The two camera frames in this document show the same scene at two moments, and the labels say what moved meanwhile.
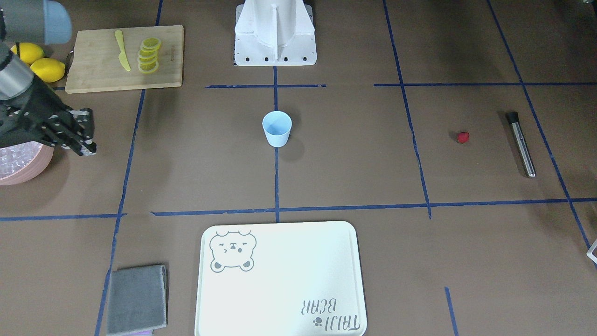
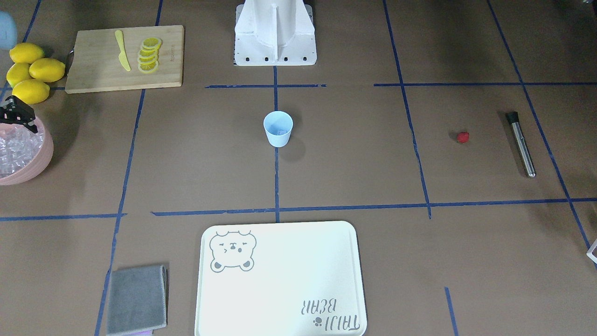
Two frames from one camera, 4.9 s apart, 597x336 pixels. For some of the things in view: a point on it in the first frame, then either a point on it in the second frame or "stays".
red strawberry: [463, 137] stays
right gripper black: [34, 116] → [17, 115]
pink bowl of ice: [23, 162] stays
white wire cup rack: [592, 253] stays
